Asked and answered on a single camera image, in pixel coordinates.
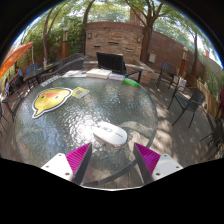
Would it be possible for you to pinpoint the orange parasol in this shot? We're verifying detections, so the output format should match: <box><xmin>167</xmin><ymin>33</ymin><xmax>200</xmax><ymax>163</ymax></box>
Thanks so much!
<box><xmin>0</xmin><ymin>41</ymin><xmax>34</xmax><ymax>79</ymax></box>

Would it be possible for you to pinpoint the yellow bird-shaped mouse pad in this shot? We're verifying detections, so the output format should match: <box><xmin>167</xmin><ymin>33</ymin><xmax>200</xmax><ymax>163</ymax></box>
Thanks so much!
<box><xmin>31</xmin><ymin>87</ymin><xmax>74</xmax><ymax>120</ymax></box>

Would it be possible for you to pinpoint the black mesh chair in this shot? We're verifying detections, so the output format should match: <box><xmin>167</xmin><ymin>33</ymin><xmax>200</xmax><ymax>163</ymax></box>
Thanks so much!
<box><xmin>167</xmin><ymin>85</ymin><xmax>207</xmax><ymax>129</ymax></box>

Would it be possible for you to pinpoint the dark blue slatted chair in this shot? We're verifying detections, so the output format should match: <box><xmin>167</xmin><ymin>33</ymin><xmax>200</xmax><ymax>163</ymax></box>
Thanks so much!
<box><xmin>156</xmin><ymin>61</ymin><xmax>179</xmax><ymax>89</ymax></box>

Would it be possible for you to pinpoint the green marker pen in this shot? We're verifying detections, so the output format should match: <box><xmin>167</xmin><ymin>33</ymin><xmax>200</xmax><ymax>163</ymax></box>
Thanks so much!
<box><xmin>123</xmin><ymin>77</ymin><xmax>139</xmax><ymax>88</ymax></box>

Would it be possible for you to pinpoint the white book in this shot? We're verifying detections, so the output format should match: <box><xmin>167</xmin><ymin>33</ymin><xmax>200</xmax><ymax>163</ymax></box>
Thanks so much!
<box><xmin>85</xmin><ymin>68</ymin><xmax>113</xmax><ymax>80</ymax></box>

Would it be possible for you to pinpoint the blue patio chair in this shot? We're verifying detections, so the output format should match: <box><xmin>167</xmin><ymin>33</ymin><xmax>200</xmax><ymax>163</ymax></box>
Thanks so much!
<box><xmin>24</xmin><ymin>62</ymin><xmax>40</xmax><ymax>76</ymax></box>

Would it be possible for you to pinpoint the black slatted chair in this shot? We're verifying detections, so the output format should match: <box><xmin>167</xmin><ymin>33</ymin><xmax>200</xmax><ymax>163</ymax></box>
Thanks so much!
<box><xmin>96</xmin><ymin>51</ymin><xmax>144</xmax><ymax>84</ymax></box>

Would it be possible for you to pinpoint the person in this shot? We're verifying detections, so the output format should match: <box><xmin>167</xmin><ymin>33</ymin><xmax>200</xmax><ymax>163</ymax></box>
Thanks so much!
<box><xmin>14</xmin><ymin>65</ymin><xmax>24</xmax><ymax>79</ymax></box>

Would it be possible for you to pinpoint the small white blue box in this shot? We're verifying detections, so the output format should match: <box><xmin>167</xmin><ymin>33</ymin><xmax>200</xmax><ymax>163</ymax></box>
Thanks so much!
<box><xmin>108</xmin><ymin>73</ymin><xmax>126</xmax><ymax>82</ymax></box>

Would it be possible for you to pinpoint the dark wicker chair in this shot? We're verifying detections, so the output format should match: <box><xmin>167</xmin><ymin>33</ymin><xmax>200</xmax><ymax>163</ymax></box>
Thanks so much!
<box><xmin>59</xmin><ymin>52</ymin><xmax>85</xmax><ymax>67</ymax></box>
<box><xmin>39</xmin><ymin>58</ymin><xmax>85</xmax><ymax>83</ymax></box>

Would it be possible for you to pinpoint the white computer mouse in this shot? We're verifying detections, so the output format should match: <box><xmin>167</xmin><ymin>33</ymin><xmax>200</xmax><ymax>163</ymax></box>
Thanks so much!
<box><xmin>92</xmin><ymin>121</ymin><xmax>129</xmax><ymax>148</ymax></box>

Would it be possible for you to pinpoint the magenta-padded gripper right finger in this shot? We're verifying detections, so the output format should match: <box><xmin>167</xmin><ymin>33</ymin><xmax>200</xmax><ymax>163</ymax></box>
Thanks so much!
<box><xmin>133</xmin><ymin>142</ymin><xmax>184</xmax><ymax>185</ymax></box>

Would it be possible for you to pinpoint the brown lamp post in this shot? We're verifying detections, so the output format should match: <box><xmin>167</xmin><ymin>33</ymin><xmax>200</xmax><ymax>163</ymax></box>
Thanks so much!
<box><xmin>178</xmin><ymin>46</ymin><xmax>189</xmax><ymax>78</ymax></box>
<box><xmin>61</xmin><ymin>27</ymin><xmax>70</xmax><ymax>60</ymax></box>

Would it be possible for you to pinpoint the forked tree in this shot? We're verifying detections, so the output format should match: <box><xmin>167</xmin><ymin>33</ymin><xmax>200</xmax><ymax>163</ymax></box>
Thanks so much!
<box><xmin>126</xmin><ymin>0</ymin><xmax>168</xmax><ymax>66</ymax></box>

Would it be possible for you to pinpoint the small yellow card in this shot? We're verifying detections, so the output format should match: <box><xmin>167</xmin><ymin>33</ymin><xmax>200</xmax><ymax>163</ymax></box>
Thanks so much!
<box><xmin>71</xmin><ymin>86</ymin><xmax>91</xmax><ymax>100</ymax></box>

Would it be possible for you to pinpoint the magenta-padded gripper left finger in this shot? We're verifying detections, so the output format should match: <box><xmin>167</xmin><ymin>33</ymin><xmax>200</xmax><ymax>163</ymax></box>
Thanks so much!
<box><xmin>40</xmin><ymin>142</ymin><xmax>93</xmax><ymax>186</ymax></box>

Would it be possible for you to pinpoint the white licence plate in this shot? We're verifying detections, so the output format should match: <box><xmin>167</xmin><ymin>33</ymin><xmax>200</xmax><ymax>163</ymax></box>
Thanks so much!
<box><xmin>39</xmin><ymin>75</ymin><xmax>63</xmax><ymax>88</ymax></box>

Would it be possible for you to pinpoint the dark round patio table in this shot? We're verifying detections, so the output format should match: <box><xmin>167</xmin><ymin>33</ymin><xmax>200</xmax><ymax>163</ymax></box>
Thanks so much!
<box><xmin>23</xmin><ymin>61</ymin><xmax>63</xmax><ymax>89</ymax></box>

